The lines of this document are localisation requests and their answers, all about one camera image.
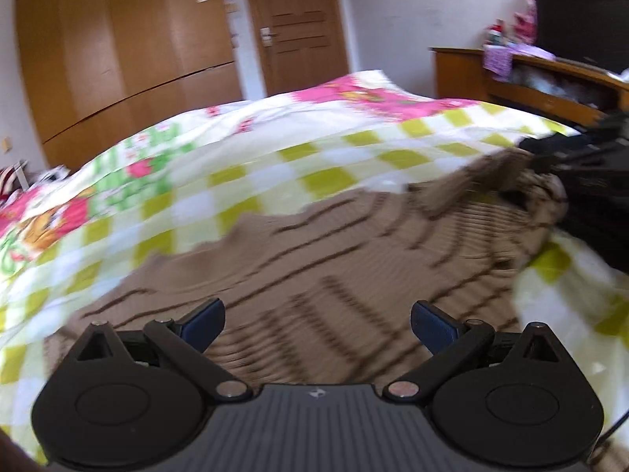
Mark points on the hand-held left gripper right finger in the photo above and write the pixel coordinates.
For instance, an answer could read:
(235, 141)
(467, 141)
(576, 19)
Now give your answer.
(432, 328)

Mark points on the red white figurine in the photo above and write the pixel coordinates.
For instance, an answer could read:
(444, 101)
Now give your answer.
(496, 33)

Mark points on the wooden cabinet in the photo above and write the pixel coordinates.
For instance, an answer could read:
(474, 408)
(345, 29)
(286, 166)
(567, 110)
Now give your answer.
(457, 73)

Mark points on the wooden door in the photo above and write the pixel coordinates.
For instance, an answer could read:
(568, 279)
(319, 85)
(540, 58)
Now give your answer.
(299, 19)

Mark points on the pink floral cloth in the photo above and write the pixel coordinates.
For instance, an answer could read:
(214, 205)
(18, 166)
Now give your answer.
(528, 10)

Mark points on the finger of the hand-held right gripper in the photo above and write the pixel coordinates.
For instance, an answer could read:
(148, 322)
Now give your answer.
(550, 161)

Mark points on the pink floral quilt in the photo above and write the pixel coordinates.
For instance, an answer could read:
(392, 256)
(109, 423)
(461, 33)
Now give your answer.
(162, 142)

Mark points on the green white checkered sheet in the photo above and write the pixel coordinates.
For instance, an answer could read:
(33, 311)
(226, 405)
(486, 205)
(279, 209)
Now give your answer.
(206, 201)

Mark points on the brown striped knit sweater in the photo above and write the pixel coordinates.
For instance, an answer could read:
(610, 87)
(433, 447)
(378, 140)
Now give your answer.
(344, 255)

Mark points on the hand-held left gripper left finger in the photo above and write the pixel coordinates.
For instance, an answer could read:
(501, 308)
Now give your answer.
(204, 328)

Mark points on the purple patterned cloth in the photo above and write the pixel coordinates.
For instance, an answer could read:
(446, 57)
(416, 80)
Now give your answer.
(497, 59)

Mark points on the clear plastic bags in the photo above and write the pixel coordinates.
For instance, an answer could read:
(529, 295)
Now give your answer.
(550, 83)

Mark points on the wooden wardrobe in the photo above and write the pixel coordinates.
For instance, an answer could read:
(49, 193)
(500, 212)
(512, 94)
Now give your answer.
(123, 34)

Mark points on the wall switch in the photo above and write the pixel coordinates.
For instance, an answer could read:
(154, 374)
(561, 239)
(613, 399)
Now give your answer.
(6, 145)

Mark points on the black folded garment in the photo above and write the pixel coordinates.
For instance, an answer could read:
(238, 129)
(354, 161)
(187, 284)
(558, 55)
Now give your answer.
(555, 143)

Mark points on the red white striped cloth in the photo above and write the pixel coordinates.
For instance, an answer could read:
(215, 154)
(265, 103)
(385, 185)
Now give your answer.
(7, 182)

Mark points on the black television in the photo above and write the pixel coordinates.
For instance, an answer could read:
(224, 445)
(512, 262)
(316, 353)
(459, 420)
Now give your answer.
(580, 24)

